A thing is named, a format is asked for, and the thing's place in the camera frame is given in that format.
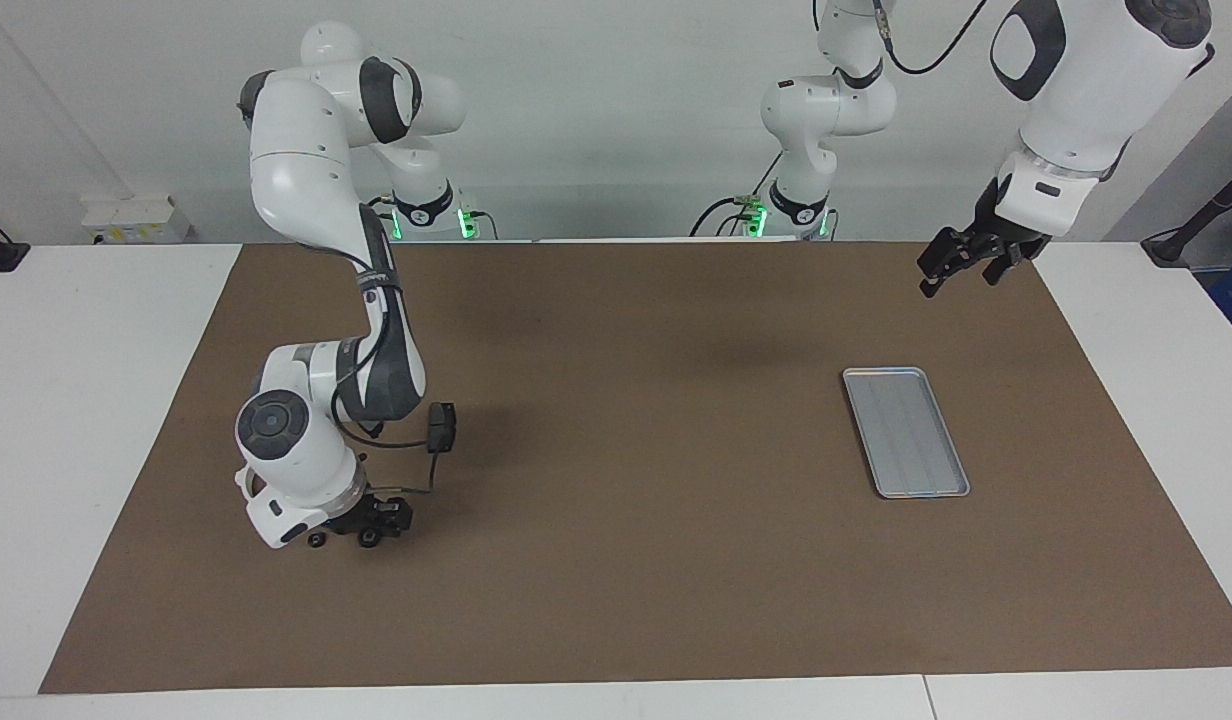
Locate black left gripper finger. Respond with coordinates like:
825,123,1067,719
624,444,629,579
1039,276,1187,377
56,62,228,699
983,244,1028,288
918,228,987,299

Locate silver metal tray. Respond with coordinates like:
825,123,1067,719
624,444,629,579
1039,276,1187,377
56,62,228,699
842,367,971,500

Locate brown table mat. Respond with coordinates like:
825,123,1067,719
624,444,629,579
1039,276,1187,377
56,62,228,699
38,238,1232,695

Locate black table clamp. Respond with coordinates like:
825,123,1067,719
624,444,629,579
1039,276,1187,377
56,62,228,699
0,210,30,273

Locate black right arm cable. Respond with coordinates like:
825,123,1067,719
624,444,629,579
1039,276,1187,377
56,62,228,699
331,200,439,494

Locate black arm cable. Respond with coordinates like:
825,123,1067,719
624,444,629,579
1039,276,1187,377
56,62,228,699
331,200,439,494
869,0,989,76

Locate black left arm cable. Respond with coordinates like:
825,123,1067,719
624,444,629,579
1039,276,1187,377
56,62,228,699
869,0,989,76

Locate black left base cable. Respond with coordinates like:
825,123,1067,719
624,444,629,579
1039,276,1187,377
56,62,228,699
689,150,787,239

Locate black base cable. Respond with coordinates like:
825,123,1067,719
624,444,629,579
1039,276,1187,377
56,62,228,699
689,150,787,239
356,195,393,243

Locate black right base cable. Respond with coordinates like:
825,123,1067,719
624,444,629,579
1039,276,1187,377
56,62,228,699
356,195,393,243

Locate white wall socket box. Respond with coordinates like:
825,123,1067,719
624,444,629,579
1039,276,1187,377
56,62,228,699
81,195,192,246

